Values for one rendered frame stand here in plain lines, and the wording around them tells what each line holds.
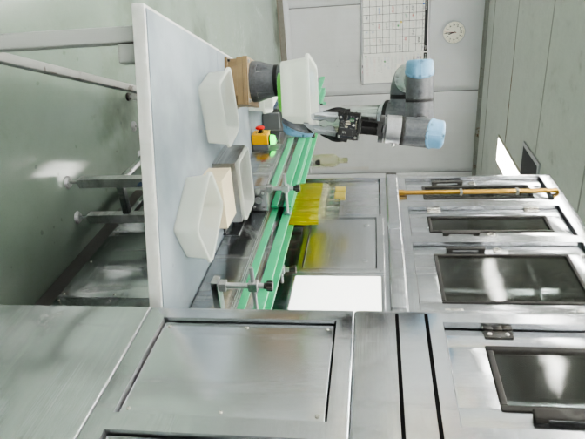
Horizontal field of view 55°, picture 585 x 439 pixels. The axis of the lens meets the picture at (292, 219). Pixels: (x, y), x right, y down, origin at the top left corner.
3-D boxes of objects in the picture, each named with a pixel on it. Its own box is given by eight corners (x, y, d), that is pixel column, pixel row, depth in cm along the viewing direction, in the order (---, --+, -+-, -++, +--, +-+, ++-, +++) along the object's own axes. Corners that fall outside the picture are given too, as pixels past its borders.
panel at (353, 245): (274, 358, 171) (387, 361, 166) (273, 350, 170) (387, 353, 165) (305, 220, 250) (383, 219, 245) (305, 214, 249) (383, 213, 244)
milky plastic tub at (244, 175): (222, 222, 197) (245, 222, 195) (212, 163, 186) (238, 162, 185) (232, 201, 212) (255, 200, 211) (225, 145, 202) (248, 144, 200)
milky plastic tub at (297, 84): (272, 53, 139) (307, 50, 138) (287, 68, 161) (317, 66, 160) (276, 124, 141) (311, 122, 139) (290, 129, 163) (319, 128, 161)
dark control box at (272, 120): (263, 130, 271) (279, 129, 270) (261, 114, 267) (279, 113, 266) (265, 124, 278) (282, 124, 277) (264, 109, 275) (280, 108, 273)
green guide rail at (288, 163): (269, 191, 214) (289, 190, 213) (268, 188, 214) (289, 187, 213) (312, 78, 368) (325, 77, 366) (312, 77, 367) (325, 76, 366)
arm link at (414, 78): (423, 59, 192) (444, 57, 145) (423, 91, 195) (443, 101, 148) (389, 61, 193) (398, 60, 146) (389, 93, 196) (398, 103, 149)
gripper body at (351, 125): (338, 109, 142) (386, 113, 140) (339, 110, 150) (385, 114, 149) (334, 139, 143) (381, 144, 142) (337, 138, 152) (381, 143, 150)
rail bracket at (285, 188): (269, 216, 214) (301, 215, 212) (265, 175, 207) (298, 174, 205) (270, 212, 217) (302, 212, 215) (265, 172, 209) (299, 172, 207)
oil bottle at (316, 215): (272, 226, 222) (326, 225, 219) (270, 212, 220) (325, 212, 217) (274, 219, 227) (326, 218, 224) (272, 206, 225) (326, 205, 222)
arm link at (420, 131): (440, 147, 150) (442, 151, 141) (398, 143, 151) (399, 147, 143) (444, 118, 147) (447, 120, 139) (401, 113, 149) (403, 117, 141)
